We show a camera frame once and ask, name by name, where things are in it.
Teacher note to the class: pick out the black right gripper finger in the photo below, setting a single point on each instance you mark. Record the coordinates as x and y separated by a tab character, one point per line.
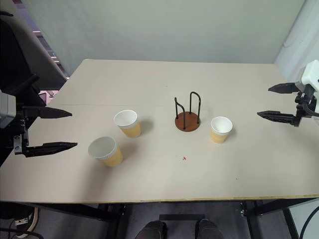
284	88
279	116

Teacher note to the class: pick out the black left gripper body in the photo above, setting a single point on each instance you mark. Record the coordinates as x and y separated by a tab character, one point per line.
25	129

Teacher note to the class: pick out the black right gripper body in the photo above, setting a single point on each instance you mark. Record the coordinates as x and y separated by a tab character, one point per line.
305	95

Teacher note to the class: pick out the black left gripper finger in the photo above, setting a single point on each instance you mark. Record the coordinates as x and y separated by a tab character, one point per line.
49	148
53	113

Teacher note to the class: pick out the yellow ribbed paper cup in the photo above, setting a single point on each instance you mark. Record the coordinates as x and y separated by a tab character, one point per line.
113	159
132	130
218	138

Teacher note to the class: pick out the black and white shoe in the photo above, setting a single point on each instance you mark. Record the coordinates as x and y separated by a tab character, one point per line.
23	221

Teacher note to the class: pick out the dark rounded shape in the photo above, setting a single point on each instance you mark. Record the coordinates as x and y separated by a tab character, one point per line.
208	229
152	230

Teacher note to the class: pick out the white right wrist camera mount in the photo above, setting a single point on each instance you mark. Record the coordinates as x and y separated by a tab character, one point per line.
311	74

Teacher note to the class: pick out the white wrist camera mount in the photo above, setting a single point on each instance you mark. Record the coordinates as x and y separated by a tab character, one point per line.
7	109
311	74

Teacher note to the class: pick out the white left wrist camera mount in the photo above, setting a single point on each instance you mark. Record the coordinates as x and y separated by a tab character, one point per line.
7	109

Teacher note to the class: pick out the black metal table frame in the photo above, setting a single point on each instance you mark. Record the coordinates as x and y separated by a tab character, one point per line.
74	211

